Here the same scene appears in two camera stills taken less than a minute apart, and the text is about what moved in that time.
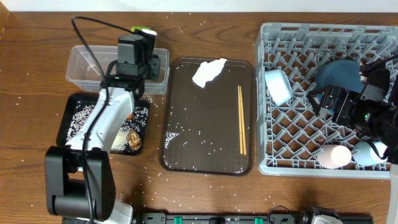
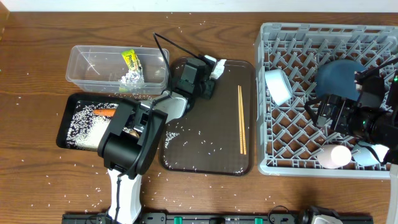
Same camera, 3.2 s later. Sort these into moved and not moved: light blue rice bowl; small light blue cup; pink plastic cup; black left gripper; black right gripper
Moved: black right gripper; black left gripper
Not moved: light blue rice bowl; small light blue cup; pink plastic cup
